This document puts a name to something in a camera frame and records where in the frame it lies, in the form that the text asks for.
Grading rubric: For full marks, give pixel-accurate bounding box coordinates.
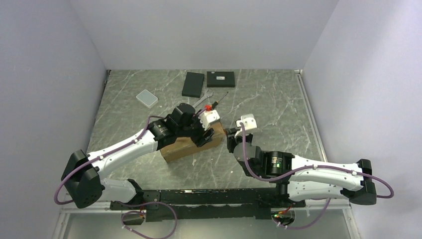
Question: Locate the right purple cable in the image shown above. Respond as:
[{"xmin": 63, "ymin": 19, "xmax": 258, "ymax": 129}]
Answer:
[{"xmin": 239, "ymin": 122, "xmax": 395, "ymax": 200}]

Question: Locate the brown cardboard express box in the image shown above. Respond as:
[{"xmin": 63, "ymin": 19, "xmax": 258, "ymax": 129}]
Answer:
[{"xmin": 160, "ymin": 122, "xmax": 225, "ymax": 163}]

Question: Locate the black foam block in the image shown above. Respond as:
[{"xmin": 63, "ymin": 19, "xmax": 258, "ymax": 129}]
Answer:
[{"xmin": 182, "ymin": 72, "xmax": 205, "ymax": 98}]

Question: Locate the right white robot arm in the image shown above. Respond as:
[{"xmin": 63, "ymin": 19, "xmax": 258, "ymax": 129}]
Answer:
[{"xmin": 225, "ymin": 128, "xmax": 377, "ymax": 207}]

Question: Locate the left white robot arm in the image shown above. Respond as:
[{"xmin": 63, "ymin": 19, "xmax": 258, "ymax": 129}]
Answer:
[{"xmin": 54, "ymin": 103, "xmax": 220, "ymax": 209}]

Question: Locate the silver open-end wrench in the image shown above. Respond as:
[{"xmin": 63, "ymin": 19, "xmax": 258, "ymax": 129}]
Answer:
[{"xmin": 193, "ymin": 89, "xmax": 213, "ymax": 108}]

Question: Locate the yellow black screwdriver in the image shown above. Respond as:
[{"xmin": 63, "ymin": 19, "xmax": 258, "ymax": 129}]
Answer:
[{"xmin": 211, "ymin": 92, "xmax": 228, "ymax": 110}]

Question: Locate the aluminium frame rail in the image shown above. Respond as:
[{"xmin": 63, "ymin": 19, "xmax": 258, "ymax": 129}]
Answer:
[{"xmin": 294, "ymin": 69, "xmax": 328, "ymax": 162}]

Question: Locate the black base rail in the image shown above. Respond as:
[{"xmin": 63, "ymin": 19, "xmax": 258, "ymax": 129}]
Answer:
[{"xmin": 110, "ymin": 187, "xmax": 306, "ymax": 222}]

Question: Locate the black box with label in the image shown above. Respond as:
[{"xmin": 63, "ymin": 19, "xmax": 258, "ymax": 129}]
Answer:
[{"xmin": 207, "ymin": 71, "xmax": 235, "ymax": 88}]

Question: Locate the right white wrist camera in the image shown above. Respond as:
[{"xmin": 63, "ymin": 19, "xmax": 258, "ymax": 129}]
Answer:
[{"xmin": 236, "ymin": 114, "xmax": 257, "ymax": 130}]

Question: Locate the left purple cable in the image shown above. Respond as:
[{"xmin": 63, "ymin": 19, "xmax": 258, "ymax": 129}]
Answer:
[{"xmin": 54, "ymin": 115, "xmax": 166, "ymax": 206}]

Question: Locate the purple cable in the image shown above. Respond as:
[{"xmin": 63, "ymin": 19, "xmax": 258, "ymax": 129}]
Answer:
[
  {"xmin": 239, "ymin": 122, "xmax": 395, "ymax": 200},
  {"xmin": 54, "ymin": 115, "xmax": 166, "ymax": 206}
]

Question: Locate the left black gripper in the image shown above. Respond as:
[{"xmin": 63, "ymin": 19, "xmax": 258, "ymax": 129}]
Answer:
[{"xmin": 177, "ymin": 109, "xmax": 214, "ymax": 146}]

